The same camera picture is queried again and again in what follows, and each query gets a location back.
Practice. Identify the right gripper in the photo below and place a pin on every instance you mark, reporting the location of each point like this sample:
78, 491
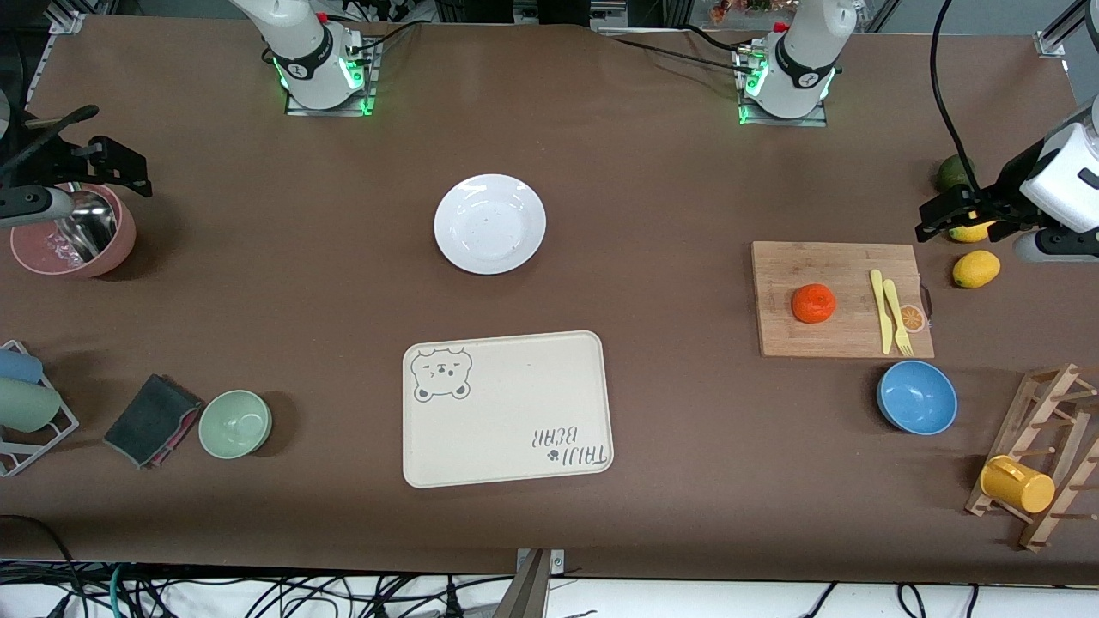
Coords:
53, 160

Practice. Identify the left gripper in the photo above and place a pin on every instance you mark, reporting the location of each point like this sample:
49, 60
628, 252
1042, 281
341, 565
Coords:
1004, 200

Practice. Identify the orange fruit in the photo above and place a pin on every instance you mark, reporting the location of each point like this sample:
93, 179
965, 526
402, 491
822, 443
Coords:
813, 303

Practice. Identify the white round plate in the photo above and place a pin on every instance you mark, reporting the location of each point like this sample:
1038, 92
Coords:
489, 223

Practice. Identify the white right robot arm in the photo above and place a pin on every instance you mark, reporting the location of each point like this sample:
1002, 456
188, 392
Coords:
300, 43

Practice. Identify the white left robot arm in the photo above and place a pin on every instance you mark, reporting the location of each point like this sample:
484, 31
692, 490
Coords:
807, 51

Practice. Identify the yellow lemon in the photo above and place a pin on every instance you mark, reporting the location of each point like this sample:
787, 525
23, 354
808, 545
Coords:
976, 269
974, 233

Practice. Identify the dark green lime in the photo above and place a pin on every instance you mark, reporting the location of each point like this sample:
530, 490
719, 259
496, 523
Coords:
949, 176

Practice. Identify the metal ladle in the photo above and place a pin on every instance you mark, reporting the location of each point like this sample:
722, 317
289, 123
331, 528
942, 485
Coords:
90, 227

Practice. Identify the pink bowl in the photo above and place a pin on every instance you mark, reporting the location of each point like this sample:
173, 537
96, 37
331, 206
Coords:
116, 249

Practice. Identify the orange slice piece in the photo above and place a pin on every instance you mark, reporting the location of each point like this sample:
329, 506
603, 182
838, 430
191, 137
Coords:
914, 319

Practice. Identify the yellow plastic fork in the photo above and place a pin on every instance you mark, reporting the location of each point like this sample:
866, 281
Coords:
897, 318

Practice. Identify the yellow plastic knife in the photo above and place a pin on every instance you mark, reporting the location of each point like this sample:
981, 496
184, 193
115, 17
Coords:
882, 313

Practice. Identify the wooden cutting board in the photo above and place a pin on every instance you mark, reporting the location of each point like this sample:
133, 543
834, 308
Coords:
807, 262

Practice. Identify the blue bowl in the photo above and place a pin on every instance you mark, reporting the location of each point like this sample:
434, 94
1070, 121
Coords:
917, 397

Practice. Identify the pale blue cup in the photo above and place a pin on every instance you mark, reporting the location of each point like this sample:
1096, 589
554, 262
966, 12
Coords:
19, 366

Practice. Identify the pale green cup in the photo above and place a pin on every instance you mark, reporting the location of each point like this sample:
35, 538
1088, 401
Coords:
26, 405

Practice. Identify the dark grey folded cloth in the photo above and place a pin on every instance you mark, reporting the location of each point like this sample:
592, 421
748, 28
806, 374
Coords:
150, 421

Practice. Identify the yellow mug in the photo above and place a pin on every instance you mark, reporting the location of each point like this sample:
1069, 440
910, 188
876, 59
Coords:
1022, 487

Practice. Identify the pale green bowl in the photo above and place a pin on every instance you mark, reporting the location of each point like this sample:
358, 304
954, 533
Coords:
234, 424

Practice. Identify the wooden peg rack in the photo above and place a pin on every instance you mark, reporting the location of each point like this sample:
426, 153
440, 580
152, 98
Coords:
1036, 532

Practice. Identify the cream bear print tray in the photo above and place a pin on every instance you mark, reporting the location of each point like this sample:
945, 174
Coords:
515, 403

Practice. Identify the aluminium frame corner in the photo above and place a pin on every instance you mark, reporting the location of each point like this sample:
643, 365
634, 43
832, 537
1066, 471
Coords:
1060, 30
67, 17

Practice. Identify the metal camera mount arm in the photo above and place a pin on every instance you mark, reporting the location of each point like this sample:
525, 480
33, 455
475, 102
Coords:
528, 592

